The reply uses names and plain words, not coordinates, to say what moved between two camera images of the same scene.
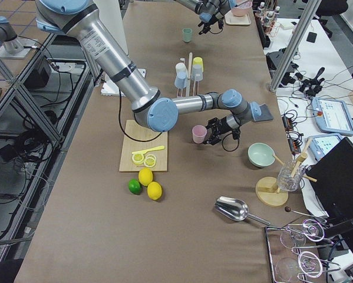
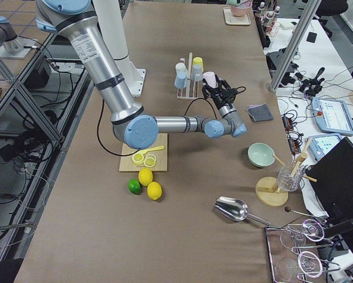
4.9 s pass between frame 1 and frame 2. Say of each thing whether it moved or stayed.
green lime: stayed
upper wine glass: stayed
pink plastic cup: moved
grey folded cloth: stayed
